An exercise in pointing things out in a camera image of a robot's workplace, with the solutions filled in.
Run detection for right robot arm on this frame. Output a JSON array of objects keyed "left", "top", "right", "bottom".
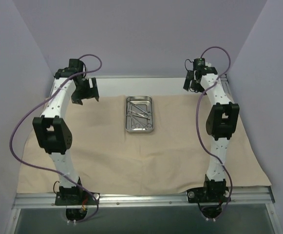
[{"left": 183, "top": 58, "right": 240, "bottom": 201}]

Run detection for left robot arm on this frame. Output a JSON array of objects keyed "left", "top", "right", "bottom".
[{"left": 33, "top": 58, "right": 99, "bottom": 204}]

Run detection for steel surgical scissors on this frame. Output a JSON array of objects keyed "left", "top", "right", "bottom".
[{"left": 127, "top": 109, "right": 151, "bottom": 118}]

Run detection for steel instrument tray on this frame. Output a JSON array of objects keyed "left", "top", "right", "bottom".
[{"left": 125, "top": 96, "right": 154, "bottom": 134}]

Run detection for back aluminium rail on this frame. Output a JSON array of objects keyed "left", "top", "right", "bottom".
[{"left": 85, "top": 75, "right": 186, "bottom": 79}]

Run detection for aluminium rail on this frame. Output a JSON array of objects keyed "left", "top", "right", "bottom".
[
  {"left": 85, "top": 75, "right": 186, "bottom": 79},
  {"left": 220, "top": 74, "right": 231, "bottom": 96},
  {"left": 13, "top": 186, "right": 275, "bottom": 209}
]

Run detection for right side aluminium rail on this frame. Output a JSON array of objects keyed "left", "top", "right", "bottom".
[{"left": 220, "top": 74, "right": 231, "bottom": 96}]

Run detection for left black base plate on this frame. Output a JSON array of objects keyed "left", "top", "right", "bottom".
[{"left": 55, "top": 191, "right": 100, "bottom": 206}]

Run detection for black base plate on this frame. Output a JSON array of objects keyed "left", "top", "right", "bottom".
[
  {"left": 186, "top": 187, "right": 231, "bottom": 203},
  {"left": 55, "top": 191, "right": 100, "bottom": 206}
]

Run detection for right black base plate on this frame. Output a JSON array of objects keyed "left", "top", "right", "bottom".
[{"left": 186, "top": 187, "right": 231, "bottom": 203}]

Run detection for front aluminium rail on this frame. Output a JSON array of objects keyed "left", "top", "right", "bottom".
[{"left": 13, "top": 186, "right": 275, "bottom": 209}]

